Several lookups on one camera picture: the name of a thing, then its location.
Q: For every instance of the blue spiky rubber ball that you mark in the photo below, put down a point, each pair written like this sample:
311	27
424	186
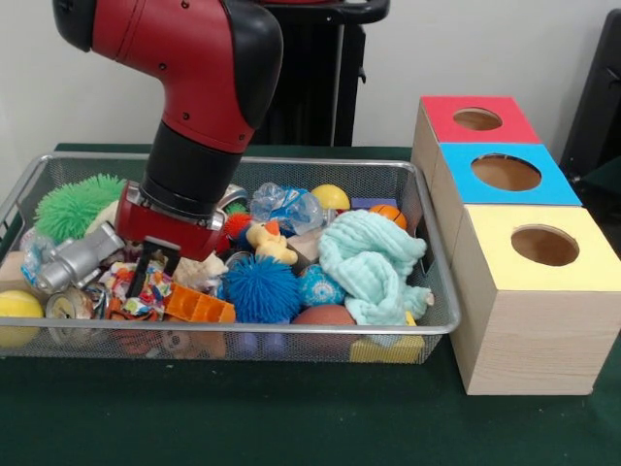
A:
262	289

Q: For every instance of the mint green cloth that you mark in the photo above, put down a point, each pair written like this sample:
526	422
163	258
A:
369	262

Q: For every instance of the yellow ball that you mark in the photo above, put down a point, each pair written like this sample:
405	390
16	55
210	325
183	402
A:
331	196
17	306

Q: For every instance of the orange plastic compartment tray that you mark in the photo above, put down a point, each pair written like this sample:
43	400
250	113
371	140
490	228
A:
199	306

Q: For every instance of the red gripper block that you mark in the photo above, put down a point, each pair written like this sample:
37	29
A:
170	230

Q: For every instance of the cream fluffy cloth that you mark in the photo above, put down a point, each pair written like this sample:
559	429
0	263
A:
196	274

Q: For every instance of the wooden box with three holes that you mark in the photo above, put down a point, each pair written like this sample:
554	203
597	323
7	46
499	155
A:
533	340

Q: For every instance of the dark green tablecloth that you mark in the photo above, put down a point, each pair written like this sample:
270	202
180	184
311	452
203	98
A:
291	412

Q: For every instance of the black chair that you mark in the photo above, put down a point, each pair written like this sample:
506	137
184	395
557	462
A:
597	107

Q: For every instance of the green spiky rubber ball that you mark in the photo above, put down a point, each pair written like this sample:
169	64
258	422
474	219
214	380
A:
63	213

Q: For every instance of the silver toy robot figure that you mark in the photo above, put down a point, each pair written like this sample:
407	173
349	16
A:
73	262

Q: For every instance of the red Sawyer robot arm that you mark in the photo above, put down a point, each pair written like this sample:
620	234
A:
194	73

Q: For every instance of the orange mini basketball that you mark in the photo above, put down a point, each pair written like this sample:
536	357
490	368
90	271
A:
390	214

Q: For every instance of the large colourful patterned cloth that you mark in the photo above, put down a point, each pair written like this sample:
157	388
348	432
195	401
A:
155	286

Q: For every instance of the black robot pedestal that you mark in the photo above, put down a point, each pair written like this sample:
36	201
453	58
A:
315	73

